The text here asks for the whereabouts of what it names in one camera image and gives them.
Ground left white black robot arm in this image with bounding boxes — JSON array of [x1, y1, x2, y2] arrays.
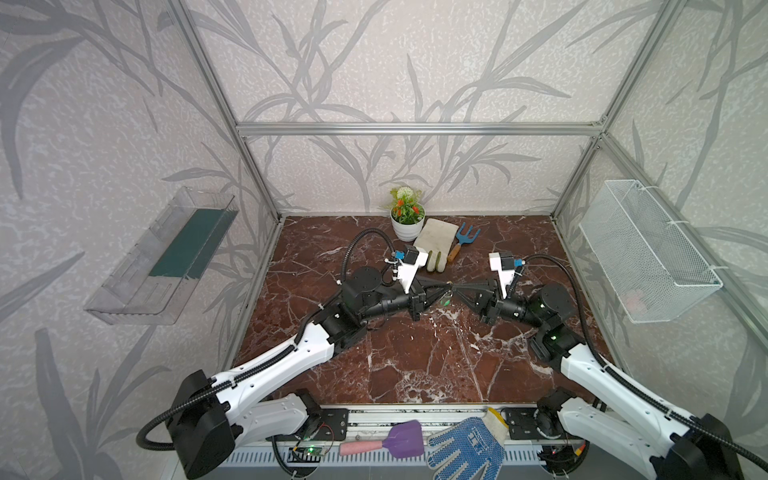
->
[[164, 267, 452, 479]]

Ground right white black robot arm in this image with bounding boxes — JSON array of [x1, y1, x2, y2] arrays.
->
[[453, 280, 744, 479]]

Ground cream gardening glove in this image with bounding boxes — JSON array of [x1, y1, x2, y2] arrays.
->
[[414, 218, 458, 273]]

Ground white pot with plant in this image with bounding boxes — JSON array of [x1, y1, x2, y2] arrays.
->
[[389, 185, 425, 242]]

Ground blue dotted work glove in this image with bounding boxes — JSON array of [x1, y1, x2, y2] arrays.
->
[[427, 410, 508, 480]]

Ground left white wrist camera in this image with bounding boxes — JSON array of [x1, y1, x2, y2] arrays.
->
[[393, 245, 429, 293]]

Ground blue hand rake wooden handle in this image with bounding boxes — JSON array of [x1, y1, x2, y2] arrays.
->
[[447, 223, 481, 262]]

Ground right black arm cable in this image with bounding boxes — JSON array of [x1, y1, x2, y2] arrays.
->
[[509, 253, 768, 473]]

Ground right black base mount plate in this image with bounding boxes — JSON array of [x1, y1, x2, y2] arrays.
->
[[501, 407, 564, 440]]

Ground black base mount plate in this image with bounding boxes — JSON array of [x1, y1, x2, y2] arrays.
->
[[276, 408, 350, 442], [501, 407, 564, 440]]

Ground purple scoop pink handle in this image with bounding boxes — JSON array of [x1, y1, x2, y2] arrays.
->
[[339, 420, 425, 459]]

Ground white wire mesh basket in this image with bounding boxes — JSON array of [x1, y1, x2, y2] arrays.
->
[[579, 179, 723, 324]]

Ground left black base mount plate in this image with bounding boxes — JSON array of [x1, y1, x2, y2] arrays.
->
[[276, 408, 350, 442]]

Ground aluminium frame rail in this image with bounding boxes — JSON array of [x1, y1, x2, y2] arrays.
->
[[236, 122, 602, 137]]

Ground clear plastic wall shelf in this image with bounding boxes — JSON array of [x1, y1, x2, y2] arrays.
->
[[84, 187, 239, 325]]

